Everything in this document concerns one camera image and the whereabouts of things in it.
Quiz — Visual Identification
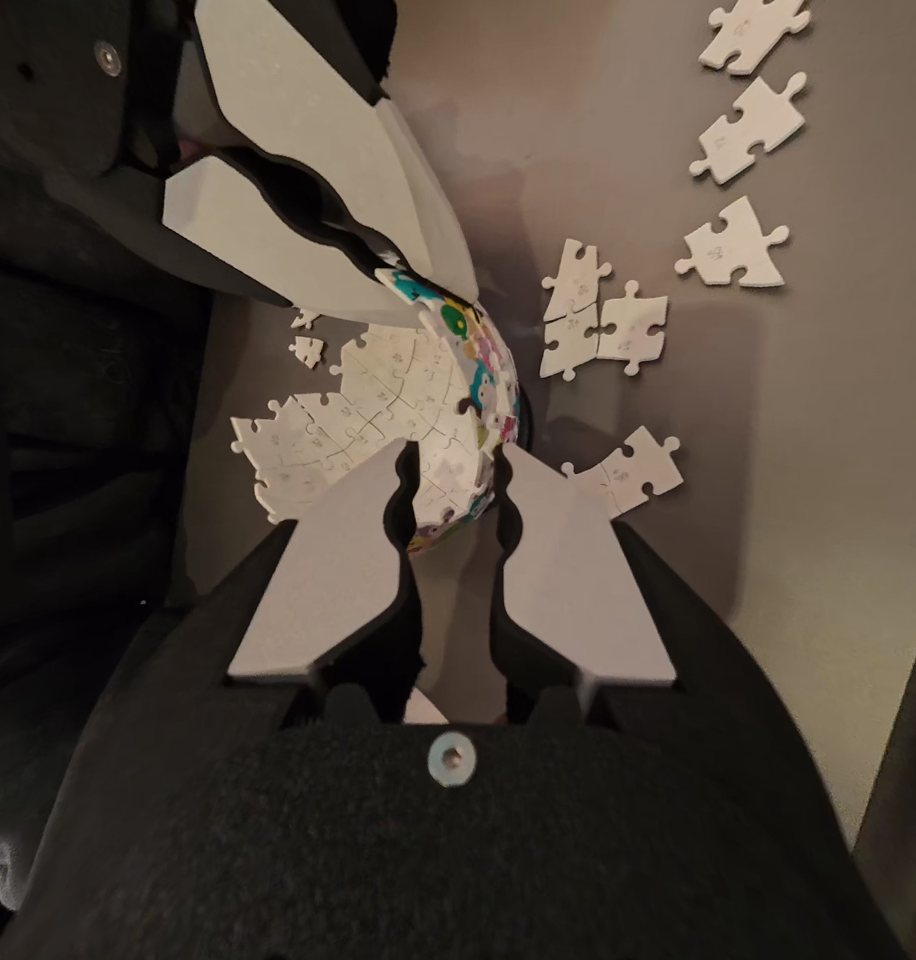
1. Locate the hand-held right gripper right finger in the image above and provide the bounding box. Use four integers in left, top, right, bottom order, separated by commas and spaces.
493, 444, 679, 688

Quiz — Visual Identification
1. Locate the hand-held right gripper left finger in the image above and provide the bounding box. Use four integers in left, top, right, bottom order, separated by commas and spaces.
226, 440, 424, 688

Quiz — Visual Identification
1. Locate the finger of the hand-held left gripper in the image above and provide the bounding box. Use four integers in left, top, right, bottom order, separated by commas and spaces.
196, 0, 483, 304
161, 155, 417, 324

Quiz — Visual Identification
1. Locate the puzzle pieces group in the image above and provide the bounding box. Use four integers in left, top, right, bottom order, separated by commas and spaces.
541, 0, 813, 522

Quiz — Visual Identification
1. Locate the partly built white puzzle ball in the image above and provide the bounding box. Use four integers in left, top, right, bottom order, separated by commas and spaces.
230, 270, 523, 556

